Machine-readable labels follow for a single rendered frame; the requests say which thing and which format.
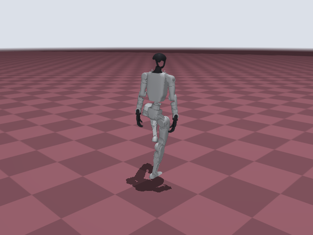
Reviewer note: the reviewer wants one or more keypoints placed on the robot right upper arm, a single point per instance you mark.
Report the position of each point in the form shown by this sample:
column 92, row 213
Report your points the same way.
column 170, row 79

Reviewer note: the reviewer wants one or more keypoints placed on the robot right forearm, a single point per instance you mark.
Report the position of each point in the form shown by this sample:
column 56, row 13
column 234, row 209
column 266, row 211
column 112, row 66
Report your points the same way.
column 174, row 107

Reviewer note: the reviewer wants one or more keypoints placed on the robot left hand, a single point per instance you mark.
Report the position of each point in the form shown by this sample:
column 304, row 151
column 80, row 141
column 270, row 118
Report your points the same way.
column 138, row 118

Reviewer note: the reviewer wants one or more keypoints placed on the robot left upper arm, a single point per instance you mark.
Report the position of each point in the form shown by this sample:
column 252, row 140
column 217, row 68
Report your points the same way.
column 143, row 84

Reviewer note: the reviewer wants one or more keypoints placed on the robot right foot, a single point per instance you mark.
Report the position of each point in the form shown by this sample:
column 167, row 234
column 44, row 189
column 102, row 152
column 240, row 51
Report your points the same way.
column 152, row 175

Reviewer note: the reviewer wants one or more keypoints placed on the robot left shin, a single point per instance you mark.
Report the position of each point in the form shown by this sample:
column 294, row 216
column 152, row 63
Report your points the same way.
column 154, row 127

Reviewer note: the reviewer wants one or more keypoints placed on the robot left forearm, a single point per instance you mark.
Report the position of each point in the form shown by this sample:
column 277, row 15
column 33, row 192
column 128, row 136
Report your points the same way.
column 139, row 103

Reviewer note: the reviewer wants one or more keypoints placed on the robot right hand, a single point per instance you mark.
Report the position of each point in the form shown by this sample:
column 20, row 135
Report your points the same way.
column 174, row 124

